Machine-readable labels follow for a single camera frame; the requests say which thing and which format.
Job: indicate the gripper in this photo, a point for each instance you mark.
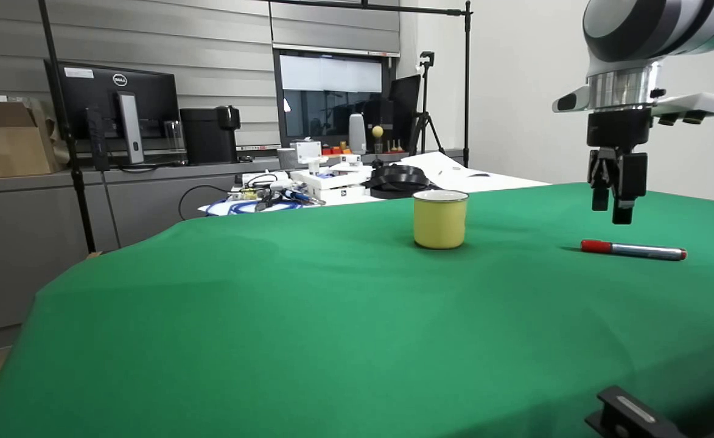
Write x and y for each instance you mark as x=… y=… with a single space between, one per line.
x=618 y=128

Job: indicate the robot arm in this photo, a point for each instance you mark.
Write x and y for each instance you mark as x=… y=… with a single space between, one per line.
x=636 y=24

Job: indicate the red and grey pen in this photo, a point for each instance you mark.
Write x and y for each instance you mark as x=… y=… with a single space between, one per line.
x=636 y=250

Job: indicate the yellow cup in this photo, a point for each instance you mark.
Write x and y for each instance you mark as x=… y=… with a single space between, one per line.
x=440 y=222

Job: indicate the white table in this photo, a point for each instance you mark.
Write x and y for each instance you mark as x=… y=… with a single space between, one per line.
x=454 y=176

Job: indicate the black round coil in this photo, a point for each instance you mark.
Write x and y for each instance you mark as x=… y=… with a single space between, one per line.
x=400 y=180

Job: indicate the yellow ball on stand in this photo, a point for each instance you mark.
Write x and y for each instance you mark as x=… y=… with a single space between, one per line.
x=378 y=131

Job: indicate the grey speaker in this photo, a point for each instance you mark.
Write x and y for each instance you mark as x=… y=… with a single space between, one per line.
x=357 y=134

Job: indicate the stack of white boxes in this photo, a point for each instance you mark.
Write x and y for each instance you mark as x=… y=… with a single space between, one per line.
x=335 y=179

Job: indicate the window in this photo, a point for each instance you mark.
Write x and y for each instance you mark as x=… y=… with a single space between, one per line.
x=326 y=91

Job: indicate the green tablecloth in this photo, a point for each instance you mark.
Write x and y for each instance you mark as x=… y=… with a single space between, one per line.
x=332 y=328

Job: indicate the black coffee machine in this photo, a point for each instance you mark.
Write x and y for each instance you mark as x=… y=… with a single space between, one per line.
x=207 y=137

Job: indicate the black monitor on stand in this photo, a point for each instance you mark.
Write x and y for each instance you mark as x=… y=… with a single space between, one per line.
x=150 y=97

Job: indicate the cardboard box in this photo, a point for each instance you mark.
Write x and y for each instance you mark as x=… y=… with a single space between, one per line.
x=3 y=143

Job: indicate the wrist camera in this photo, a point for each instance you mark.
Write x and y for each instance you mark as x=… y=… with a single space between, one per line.
x=570 y=100

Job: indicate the camera on tripod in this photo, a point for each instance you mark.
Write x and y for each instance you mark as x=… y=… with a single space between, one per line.
x=425 y=115

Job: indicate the black pole frame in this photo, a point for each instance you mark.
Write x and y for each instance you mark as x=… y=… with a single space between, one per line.
x=70 y=152

